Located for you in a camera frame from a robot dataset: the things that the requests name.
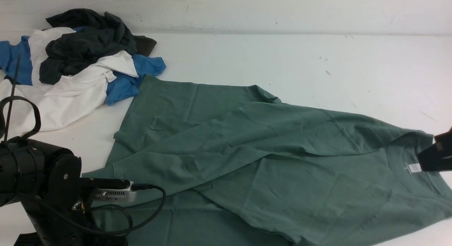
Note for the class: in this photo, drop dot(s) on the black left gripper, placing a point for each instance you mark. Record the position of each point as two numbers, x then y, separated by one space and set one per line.
47 184

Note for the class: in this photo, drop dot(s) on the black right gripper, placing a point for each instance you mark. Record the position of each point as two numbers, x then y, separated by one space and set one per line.
437 158

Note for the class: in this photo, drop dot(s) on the green long sleeve shirt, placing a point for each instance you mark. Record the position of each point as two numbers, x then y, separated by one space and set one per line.
242 168

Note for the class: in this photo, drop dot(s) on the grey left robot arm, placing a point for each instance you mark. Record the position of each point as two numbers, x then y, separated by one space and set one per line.
46 180

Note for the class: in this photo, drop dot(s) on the white shirt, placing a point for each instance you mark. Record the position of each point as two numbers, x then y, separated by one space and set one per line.
73 97

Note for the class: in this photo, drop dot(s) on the blue shirt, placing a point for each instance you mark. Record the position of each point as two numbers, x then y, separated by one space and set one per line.
123 87

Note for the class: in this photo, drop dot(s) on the dark grey shirt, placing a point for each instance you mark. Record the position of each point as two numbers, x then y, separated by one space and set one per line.
99 36

